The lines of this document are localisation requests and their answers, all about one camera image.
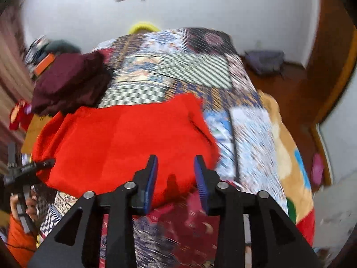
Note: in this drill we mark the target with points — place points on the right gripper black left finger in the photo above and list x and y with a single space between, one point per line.
75 241

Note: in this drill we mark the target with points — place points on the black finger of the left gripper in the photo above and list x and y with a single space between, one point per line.
37 166

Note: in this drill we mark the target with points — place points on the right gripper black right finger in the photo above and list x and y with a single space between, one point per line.
256 220

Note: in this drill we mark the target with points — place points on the red zip jacket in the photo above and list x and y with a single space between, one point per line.
99 149

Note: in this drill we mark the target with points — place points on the orange sleeve forearm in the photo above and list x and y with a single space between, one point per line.
21 245

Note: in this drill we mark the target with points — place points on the pile of folded clothes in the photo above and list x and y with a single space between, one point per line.
36 51

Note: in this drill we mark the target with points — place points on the tan fleece blanket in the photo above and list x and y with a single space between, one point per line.
291 172

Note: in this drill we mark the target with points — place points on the red plush toy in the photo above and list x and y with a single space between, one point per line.
20 116

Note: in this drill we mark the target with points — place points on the pink slipper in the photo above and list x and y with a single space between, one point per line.
317 169

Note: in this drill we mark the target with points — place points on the striped red beige curtain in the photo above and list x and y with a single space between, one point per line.
15 78

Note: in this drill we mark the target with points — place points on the dark maroon garment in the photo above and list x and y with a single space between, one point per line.
74 80

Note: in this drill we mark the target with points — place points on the orange box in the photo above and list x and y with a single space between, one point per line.
44 64

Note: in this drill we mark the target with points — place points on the brown wooden wardrobe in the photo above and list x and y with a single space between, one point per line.
332 60

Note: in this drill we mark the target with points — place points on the patchwork patterned bedspread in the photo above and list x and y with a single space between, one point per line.
175 94

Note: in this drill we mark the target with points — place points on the dark grey backpack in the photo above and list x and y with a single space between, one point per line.
265 62

